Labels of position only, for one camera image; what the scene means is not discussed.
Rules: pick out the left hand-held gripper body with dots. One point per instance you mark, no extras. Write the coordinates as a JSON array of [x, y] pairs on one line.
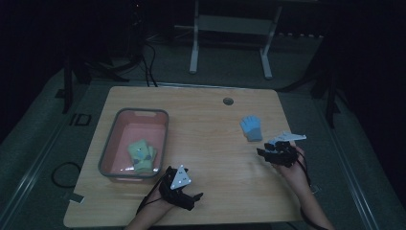
[[180, 180]]

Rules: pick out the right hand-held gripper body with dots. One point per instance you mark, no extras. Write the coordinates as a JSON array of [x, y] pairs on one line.
[[284, 155]]

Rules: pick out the green knit glove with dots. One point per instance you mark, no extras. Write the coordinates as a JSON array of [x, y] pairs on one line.
[[140, 156], [154, 155]]

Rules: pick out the pink basin with grey rim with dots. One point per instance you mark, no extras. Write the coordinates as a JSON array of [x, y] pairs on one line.
[[127, 127]]

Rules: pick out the person's right hand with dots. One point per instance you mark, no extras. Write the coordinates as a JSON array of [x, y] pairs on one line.
[[297, 175]]

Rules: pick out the person's left hand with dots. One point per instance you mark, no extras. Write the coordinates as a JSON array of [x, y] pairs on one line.
[[158, 206]]

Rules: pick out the black tripod stand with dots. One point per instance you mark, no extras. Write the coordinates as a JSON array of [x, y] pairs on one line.
[[67, 86], [330, 99]]

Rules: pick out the white metal table frame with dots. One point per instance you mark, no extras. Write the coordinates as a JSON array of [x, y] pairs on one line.
[[234, 25]]

